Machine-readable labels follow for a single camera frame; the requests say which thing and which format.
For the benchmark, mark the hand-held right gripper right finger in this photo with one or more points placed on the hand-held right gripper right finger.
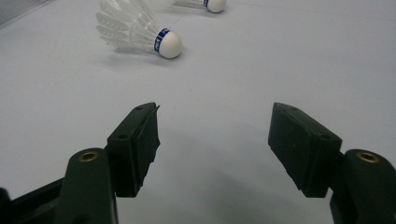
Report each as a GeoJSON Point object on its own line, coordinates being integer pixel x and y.
{"type": "Point", "coordinates": [311, 149]}

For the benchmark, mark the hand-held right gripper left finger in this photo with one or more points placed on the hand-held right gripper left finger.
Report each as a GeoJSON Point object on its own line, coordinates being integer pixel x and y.
{"type": "Point", "coordinates": [93, 186]}

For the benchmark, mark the white shuttlecock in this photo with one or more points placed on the white shuttlecock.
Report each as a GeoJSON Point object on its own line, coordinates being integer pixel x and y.
{"type": "Point", "coordinates": [215, 4]}
{"type": "Point", "coordinates": [169, 45]}

